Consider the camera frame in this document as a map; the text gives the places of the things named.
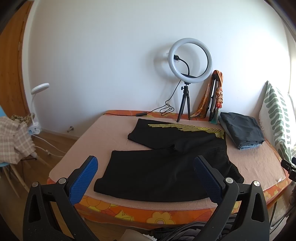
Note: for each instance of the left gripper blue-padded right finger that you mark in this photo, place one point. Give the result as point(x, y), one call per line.
point(212, 181)

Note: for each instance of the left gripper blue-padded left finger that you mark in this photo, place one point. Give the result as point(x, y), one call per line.
point(79, 180)

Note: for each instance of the black pants with yellow stripes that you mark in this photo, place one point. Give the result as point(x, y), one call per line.
point(164, 170)

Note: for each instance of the pink bed blanket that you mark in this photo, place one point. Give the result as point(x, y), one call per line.
point(110, 133)

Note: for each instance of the orange floral mattress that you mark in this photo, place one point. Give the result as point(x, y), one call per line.
point(103, 212)

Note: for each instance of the folded dark grey garment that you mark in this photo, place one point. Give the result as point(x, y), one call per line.
point(243, 130)

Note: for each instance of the white clip desk lamp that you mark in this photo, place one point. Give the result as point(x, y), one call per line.
point(34, 128)

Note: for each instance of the beige checkered cloth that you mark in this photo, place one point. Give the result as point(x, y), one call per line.
point(16, 142)

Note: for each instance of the light blue chair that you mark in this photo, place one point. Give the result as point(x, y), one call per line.
point(10, 171)

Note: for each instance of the orange floral umbrella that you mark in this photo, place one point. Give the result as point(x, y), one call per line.
point(212, 99)

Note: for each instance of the green patterned white pillow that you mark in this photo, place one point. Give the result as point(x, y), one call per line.
point(277, 121)

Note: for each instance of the black mini tripod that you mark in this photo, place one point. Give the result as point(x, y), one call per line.
point(185, 99)

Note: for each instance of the wooden door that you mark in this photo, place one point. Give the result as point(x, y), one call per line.
point(13, 98)

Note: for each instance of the white ring light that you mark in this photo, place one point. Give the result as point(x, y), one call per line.
point(189, 60)

